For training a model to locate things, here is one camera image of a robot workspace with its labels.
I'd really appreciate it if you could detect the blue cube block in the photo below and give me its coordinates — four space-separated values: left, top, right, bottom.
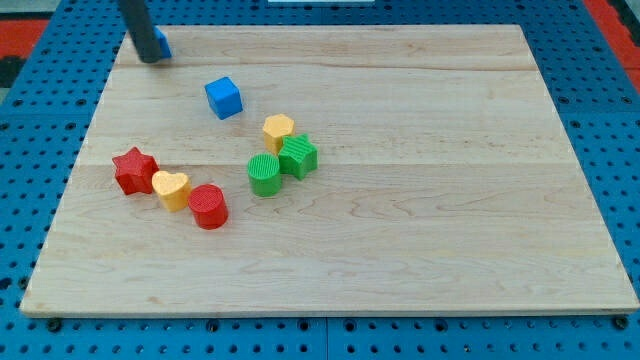
204 77 243 120

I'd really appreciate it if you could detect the green cylinder block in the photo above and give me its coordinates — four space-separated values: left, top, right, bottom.
247 153 282 197

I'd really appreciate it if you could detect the yellow hexagon block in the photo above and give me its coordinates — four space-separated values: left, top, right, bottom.
262 114 295 155

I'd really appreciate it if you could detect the green star block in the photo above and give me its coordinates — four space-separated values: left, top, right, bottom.
278 134 318 180

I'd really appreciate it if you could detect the yellow heart block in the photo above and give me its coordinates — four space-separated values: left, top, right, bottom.
152 170 192 212

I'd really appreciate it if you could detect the light wooden board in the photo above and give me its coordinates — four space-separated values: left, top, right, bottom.
21 25 639 318

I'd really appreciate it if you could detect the red star block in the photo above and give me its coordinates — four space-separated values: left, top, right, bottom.
112 147 159 195

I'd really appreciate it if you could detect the blue triangle block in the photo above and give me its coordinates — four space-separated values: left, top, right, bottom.
154 26 172 59

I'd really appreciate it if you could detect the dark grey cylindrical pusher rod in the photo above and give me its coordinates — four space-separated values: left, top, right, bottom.
117 0 162 64

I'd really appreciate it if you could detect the red cylinder block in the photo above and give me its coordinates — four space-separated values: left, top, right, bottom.
188 184 229 230

